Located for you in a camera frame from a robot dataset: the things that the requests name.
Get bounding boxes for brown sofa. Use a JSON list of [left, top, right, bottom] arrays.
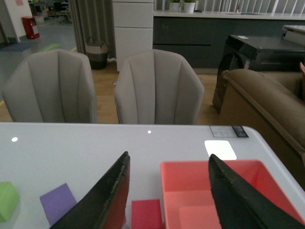
[[219, 69, 305, 187]]

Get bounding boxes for grey curtain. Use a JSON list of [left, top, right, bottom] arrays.
[[69, 0, 116, 59]]

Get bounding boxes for grey upholstered chair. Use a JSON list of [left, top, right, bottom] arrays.
[[2, 49, 98, 124], [115, 50, 204, 125]]

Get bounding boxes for white drawer cabinet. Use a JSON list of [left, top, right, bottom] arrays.
[[112, 0, 154, 71]]

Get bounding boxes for table label sticker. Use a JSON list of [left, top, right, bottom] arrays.
[[210, 125, 249, 138]]

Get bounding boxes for left grey upholstered chair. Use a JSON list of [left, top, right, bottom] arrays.
[[2, 49, 98, 124]]

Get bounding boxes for white plant pot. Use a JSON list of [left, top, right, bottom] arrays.
[[183, 2, 196, 13]]

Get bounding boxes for dark grey counter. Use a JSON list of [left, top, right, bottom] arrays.
[[153, 10, 305, 69]]

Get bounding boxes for brown cushion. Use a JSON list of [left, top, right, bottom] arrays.
[[299, 62, 305, 81]]

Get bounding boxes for right grey upholstered chair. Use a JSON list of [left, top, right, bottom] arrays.
[[115, 50, 204, 125]]

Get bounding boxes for woven laundry basket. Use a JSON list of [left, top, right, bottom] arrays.
[[85, 37, 109, 70]]

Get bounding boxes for pink plastic bin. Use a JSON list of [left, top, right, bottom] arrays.
[[161, 160, 305, 229]]

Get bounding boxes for far red foam cube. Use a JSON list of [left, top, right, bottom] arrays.
[[132, 199, 164, 229]]

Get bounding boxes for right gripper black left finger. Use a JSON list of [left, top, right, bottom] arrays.
[[51, 151, 130, 229]]

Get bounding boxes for green foam cube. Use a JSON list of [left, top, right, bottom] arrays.
[[0, 181, 20, 222]]

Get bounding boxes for red box on floor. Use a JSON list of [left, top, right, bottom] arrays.
[[22, 16, 40, 39]]

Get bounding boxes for far purple foam cube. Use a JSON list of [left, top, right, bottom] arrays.
[[40, 183, 77, 226]]

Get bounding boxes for black appliance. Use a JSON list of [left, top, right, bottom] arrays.
[[213, 35, 305, 113]]

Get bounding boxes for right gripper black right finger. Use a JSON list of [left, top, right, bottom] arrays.
[[208, 154, 305, 229]]

